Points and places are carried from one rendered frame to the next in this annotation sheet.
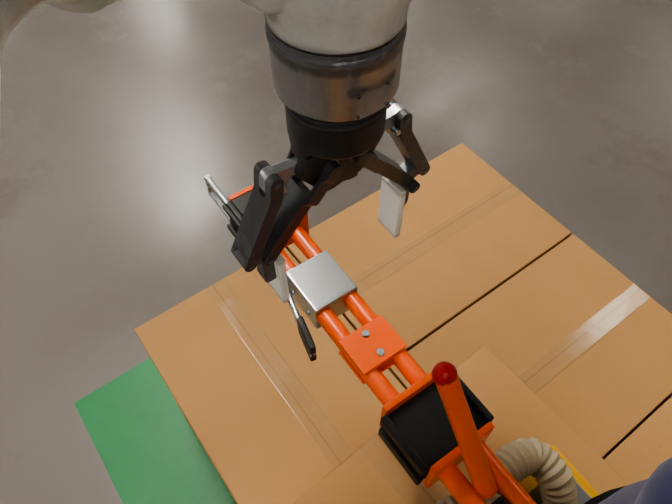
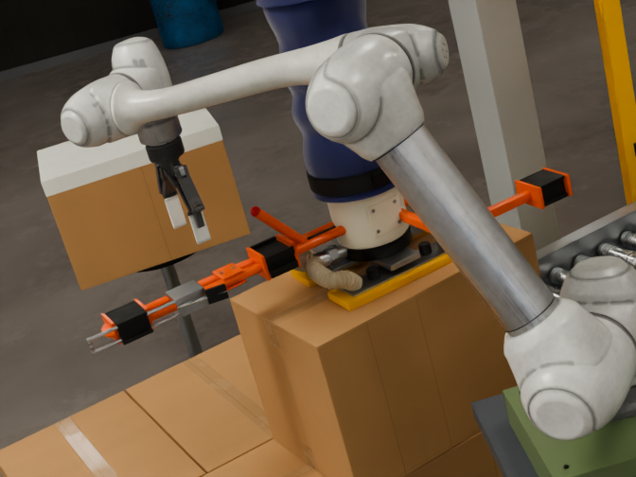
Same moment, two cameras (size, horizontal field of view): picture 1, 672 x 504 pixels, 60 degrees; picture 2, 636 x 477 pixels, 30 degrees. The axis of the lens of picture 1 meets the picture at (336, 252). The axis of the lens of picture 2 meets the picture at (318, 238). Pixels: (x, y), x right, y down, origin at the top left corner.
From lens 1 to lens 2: 2.27 m
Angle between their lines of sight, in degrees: 65
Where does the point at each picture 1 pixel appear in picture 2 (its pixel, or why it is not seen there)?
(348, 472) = (289, 326)
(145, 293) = not seen: outside the picture
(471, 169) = (28, 445)
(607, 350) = (230, 372)
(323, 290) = (191, 287)
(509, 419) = (273, 287)
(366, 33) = not seen: hidden behind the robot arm
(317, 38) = not seen: hidden behind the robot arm
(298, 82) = (171, 124)
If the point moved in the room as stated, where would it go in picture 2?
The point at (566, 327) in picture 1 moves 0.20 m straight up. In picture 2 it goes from (205, 390) to (185, 326)
